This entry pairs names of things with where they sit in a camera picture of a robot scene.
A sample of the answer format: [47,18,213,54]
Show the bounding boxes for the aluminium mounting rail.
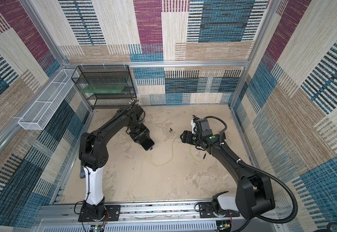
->
[31,199,288,232]

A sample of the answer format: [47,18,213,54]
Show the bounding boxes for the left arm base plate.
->
[78,204,121,222]

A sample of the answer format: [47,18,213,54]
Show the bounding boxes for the green wired earphones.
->
[148,128,206,167]

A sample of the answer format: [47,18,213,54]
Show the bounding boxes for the black wire shelf rack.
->
[71,65,137,110]

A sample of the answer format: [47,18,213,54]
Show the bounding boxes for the white wire mesh basket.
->
[18,69,74,131]

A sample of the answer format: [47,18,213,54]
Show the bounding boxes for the green board on shelf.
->
[81,85,126,94]

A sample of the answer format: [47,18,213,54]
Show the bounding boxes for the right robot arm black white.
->
[180,130,275,219]

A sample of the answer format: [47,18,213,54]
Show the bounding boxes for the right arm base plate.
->
[195,202,240,218]

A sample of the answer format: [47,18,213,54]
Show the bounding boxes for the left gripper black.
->
[129,122,152,144]

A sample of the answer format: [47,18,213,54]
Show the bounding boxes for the black corrugated cable conduit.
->
[204,115,299,224]

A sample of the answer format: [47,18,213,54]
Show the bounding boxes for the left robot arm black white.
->
[78,100,154,221]

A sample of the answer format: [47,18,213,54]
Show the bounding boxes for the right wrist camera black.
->
[194,119,213,139]

